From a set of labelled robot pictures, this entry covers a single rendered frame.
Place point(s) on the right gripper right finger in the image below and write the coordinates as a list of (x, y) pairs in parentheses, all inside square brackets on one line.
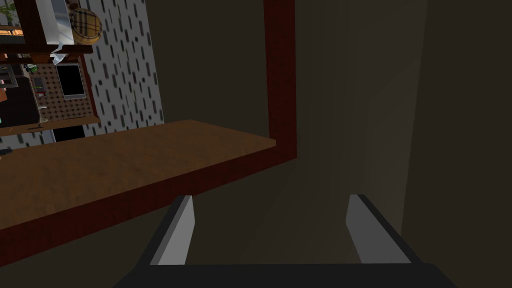
[(376, 236)]

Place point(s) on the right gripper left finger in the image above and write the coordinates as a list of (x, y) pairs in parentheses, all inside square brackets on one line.
[(176, 236)]

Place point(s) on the brown wooden shelf unit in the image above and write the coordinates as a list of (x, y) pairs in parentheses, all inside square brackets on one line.
[(120, 168)]

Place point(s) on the tan plaid round barrel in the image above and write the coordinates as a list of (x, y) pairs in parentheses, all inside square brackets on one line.
[(85, 26)]

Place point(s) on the black screen silver frame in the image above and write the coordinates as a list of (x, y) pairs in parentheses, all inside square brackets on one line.
[(71, 81)]

